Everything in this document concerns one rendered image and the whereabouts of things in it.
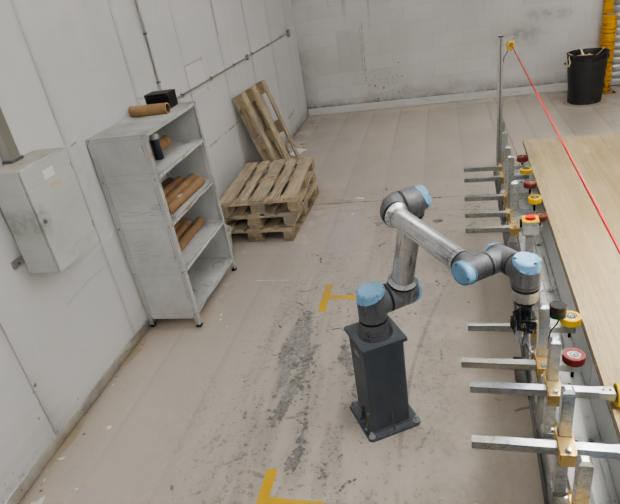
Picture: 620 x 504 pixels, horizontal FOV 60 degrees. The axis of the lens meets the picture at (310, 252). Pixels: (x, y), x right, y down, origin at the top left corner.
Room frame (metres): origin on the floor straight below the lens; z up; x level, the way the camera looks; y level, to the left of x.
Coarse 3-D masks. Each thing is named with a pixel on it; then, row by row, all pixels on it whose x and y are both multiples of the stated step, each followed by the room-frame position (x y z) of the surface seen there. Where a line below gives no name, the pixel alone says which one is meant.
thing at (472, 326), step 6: (468, 324) 1.92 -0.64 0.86; (474, 324) 1.91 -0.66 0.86; (480, 324) 1.90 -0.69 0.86; (486, 324) 1.90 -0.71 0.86; (492, 324) 1.89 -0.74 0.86; (498, 324) 1.88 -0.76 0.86; (504, 324) 1.88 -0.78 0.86; (552, 324) 1.82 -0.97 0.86; (558, 324) 1.82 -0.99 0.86; (468, 330) 1.91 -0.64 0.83; (474, 330) 1.90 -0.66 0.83; (480, 330) 1.90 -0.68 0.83; (486, 330) 1.89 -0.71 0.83; (492, 330) 1.88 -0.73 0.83; (498, 330) 1.87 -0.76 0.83; (504, 330) 1.86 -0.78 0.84; (510, 330) 1.86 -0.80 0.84; (552, 330) 1.81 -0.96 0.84; (558, 330) 1.80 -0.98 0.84; (564, 330) 1.79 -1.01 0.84; (570, 330) 1.78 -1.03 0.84
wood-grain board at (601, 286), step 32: (544, 160) 3.56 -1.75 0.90; (576, 160) 3.47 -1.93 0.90; (608, 160) 3.37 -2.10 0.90; (544, 192) 3.04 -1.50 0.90; (576, 192) 2.97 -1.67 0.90; (608, 192) 2.89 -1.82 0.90; (576, 224) 2.57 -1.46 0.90; (608, 224) 2.51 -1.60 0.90; (576, 256) 2.25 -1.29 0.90; (608, 256) 2.21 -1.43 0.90; (576, 288) 1.99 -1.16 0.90; (608, 288) 1.95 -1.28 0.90; (608, 320) 1.74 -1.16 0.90; (608, 352) 1.55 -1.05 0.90; (608, 384) 1.40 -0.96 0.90
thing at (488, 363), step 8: (464, 360) 1.69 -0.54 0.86; (472, 360) 1.68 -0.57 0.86; (480, 360) 1.67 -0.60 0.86; (488, 360) 1.67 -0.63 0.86; (496, 360) 1.66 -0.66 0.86; (504, 360) 1.65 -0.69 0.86; (512, 360) 1.64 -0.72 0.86; (520, 360) 1.63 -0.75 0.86; (528, 360) 1.63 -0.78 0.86; (488, 368) 1.65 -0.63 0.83; (496, 368) 1.64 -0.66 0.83; (504, 368) 1.63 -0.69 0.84; (512, 368) 1.62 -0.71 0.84; (520, 368) 1.61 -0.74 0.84; (528, 368) 1.61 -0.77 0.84; (560, 368) 1.57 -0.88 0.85; (568, 368) 1.56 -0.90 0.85; (576, 368) 1.55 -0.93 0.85
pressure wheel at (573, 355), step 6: (570, 348) 1.60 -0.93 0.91; (576, 348) 1.60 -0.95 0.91; (564, 354) 1.58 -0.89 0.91; (570, 354) 1.57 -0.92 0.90; (576, 354) 1.57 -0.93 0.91; (582, 354) 1.56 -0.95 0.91; (564, 360) 1.56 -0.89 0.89; (570, 360) 1.54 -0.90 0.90; (576, 360) 1.53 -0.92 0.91; (582, 360) 1.53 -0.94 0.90; (570, 366) 1.54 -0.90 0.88; (576, 366) 1.53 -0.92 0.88
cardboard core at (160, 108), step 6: (132, 108) 4.16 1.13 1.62; (138, 108) 4.14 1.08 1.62; (144, 108) 4.13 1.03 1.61; (150, 108) 4.11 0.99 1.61; (156, 108) 4.09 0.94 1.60; (162, 108) 4.08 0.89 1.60; (168, 108) 4.14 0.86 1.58; (132, 114) 4.15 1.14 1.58; (138, 114) 4.14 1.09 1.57; (144, 114) 4.13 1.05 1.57; (150, 114) 4.12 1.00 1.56; (156, 114) 4.12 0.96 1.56
